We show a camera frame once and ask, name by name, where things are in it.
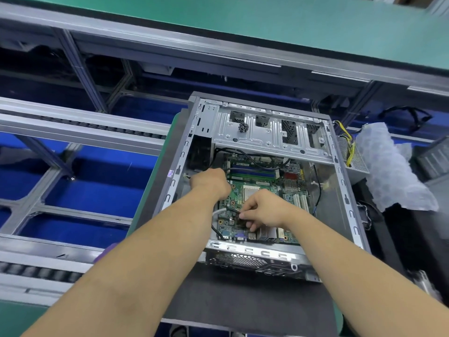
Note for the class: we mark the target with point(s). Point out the person's right hand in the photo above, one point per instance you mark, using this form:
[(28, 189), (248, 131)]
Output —
[(266, 210)]

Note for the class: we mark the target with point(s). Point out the person's left hand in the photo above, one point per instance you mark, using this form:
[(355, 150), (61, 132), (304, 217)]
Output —
[(210, 182)]

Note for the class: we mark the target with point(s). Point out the green motherboard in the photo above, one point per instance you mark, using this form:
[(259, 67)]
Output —
[(273, 186)]

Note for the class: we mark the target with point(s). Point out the black and silver computer case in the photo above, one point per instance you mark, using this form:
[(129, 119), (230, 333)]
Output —
[(330, 186)]

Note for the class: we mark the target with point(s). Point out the grey power supply unit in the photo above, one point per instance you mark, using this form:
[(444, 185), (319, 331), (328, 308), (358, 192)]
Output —
[(351, 147)]

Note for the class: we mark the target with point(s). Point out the person's right forearm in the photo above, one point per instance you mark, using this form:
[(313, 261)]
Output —
[(372, 277)]

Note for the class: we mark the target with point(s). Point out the person's left forearm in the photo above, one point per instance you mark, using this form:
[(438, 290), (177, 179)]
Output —
[(119, 270)]

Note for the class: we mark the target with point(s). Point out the person's left shoe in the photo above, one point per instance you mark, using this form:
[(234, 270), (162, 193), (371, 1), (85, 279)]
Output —
[(179, 331)]

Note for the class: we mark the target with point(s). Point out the grey computer tower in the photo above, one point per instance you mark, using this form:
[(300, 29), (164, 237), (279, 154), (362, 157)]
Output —
[(435, 161)]

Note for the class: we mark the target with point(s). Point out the small purple object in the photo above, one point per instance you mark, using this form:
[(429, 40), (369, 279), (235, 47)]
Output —
[(105, 251)]

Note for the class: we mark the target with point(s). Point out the white bubble wrap bag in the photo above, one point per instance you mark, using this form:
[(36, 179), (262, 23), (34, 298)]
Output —
[(396, 165)]

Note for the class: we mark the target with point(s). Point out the green conveyor belt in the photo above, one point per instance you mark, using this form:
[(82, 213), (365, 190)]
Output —
[(316, 21)]

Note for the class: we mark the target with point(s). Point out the aluminium roller conveyor rail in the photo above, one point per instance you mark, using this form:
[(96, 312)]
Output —
[(77, 126)]

